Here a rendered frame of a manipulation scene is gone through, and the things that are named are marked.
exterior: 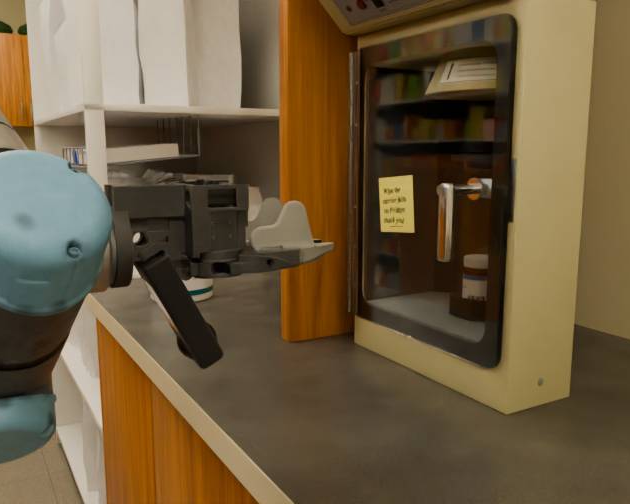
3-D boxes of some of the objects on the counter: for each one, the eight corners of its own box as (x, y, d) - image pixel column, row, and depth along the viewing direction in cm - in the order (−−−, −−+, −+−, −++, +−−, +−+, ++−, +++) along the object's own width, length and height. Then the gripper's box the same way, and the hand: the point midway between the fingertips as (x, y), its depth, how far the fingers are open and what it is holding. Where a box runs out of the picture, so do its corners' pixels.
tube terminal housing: (469, 321, 112) (488, -145, 100) (639, 377, 85) (694, -258, 72) (353, 342, 100) (358, -186, 88) (507, 415, 72) (547, -342, 60)
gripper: (118, 188, 47) (355, 181, 57) (92, 182, 56) (302, 177, 66) (124, 299, 48) (354, 273, 59) (98, 277, 57) (302, 257, 68)
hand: (314, 251), depth 62 cm, fingers closed
